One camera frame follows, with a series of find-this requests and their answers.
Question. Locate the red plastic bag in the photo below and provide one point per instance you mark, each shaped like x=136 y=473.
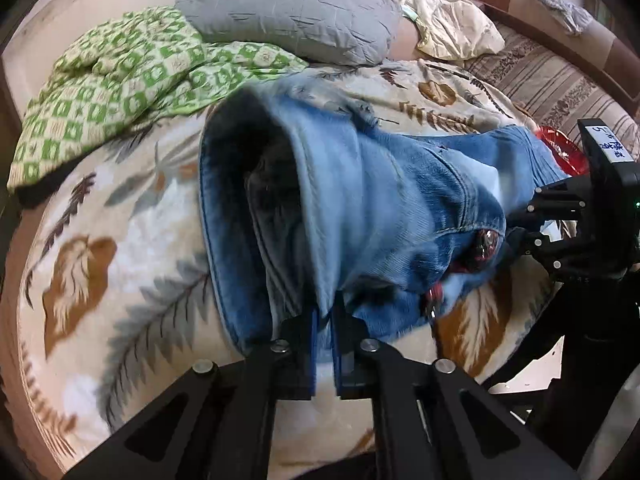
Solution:
x=565 y=152

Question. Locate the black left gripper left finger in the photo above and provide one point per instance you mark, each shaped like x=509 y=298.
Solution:
x=285 y=368

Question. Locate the grey quilted pillow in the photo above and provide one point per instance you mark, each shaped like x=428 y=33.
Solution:
x=341 y=32

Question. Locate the green checkered quilt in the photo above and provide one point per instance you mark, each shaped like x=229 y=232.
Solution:
x=128 y=73

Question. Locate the cream crumpled cloth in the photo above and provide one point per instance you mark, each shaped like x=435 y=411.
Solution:
x=452 y=30

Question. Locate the grey cloth on headboard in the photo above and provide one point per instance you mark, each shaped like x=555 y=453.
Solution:
x=574 y=19

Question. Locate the striped brown bedsheet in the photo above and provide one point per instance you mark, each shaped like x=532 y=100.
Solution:
x=551 y=90

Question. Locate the blue denim jeans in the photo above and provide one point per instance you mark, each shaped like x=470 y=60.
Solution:
x=306 y=200

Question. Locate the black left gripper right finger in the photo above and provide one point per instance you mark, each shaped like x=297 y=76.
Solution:
x=359 y=359

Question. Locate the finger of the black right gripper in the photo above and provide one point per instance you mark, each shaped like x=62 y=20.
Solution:
x=563 y=200
x=560 y=258

